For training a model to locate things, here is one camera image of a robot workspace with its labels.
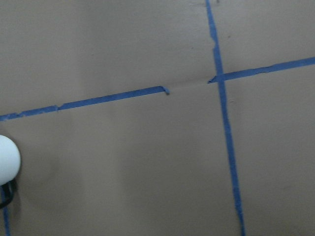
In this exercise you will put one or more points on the white smiley face mug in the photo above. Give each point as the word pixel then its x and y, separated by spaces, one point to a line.
pixel 10 162

